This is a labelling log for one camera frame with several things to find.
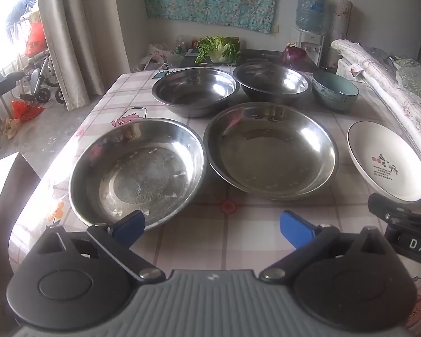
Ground napa cabbage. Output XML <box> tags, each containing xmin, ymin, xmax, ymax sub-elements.
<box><xmin>195</xmin><ymin>36</ymin><xmax>241</xmax><ymax>64</ymax></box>

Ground white water dispenser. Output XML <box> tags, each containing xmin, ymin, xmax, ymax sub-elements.
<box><xmin>292</xmin><ymin>26</ymin><xmax>326</xmax><ymax>69</ymax></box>

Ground blue water jug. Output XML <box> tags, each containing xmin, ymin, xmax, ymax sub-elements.
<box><xmin>295</xmin><ymin>0</ymin><xmax>326</xmax><ymax>36</ymax></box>

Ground rolled white quilt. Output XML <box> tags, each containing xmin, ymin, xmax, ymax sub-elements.
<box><xmin>330</xmin><ymin>38</ymin><xmax>421</xmax><ymax>174</ymax></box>

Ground teal ceramic bowl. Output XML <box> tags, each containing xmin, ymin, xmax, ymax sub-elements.
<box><xmin>312</xmin><ymin>70</ymin><xmax>359</xmax><ymax>114</ymax></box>

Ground wheelchair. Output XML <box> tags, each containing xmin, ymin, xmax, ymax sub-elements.
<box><xmin>19</xmin><ymin>47</ymin><xmax>65</xmax><ymax>104</ymax></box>

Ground crumpled red bag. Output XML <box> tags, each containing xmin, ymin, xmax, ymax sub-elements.
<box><xmin>11</xmin><ymin>100</ymin><xmax>45</xmax><ymax>120</ymax></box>

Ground white bedding pack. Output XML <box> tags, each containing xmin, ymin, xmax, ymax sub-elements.
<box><xmin>337</xmin><ymin>58</ymin><xmax>367</xmax><ymax>83</ymax></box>

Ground blue checked garment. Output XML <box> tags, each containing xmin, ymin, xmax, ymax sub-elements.
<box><xmin>5</xmin><ymin>0</ymin><xmax>39</xmax><ymax>25</ymax></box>

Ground floral paper roll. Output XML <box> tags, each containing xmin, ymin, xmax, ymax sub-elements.
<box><xmin>328</xmin><ymin>0</ymin><xmax>353</xmax><ymax>69</ymax></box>

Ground green patterned pillow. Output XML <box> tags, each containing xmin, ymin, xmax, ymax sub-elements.
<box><xmin>395</xmin><ymin>56</ymin><xmax>421</xmax><ymax>95</ymax></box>

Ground large stainless steel plate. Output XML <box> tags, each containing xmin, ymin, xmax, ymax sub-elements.
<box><xmin>203</xmin><ymin>101</ymin><xmax>339</xmax><ymax>201</ymax></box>
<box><xmin>68</xmin><ymin>117</ymin><xmax>207</xmax><ymax>231</ymax></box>

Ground black seat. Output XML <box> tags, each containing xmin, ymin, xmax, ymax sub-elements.
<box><xmin>0</xmin><ymin>71</ymin><xmax>26</xmax><ymax>95</ymax></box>

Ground white ceramic plate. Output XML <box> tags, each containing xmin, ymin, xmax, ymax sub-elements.
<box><xmin>347</xmin><ymin>121</ymin><xmax>421</xmax><ymax>203</ymax></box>

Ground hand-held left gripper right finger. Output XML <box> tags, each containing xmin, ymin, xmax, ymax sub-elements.
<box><xmin>260</xmin><ymin>211</ymin><xmax>399</xmax><ymax>284</ymax></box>

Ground stainless steel bowl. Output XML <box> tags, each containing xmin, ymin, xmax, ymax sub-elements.
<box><xmin>232</xmin><ymin>62</ymin><xmax>310</xmax><ymax>108</ymax></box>
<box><xmin>152</xmin><ymin>67</ymin><xmax>241</xmax><ymax>119</ymax></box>

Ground red onion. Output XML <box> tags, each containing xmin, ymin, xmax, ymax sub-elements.
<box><xmin>281</xmin><ymin>42</ymin><xmax>318</xmax><ymax>72</ymax></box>

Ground beige curtain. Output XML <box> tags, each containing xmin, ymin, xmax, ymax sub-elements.
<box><xmin>35</xmin><ymin>0</ymin><xmax>132</xmax><ymax>111</ymax></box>

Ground hanging red plastic bag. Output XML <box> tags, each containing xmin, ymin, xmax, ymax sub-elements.
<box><xmin>24</xmin><ymin>21</ymin><xmax>47</xmax><ymax>57</ymax></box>

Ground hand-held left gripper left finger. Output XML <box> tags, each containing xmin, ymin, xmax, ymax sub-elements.
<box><xmin>28</xmin><ymin>210</ymin><xmax>166</xmax><ymax>283</ymax></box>

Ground white plastic bag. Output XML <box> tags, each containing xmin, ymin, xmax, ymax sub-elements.
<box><xmin>133</xmin><ymin>43</ymin><xmax>172</xmax><ymax>72</ymax></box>

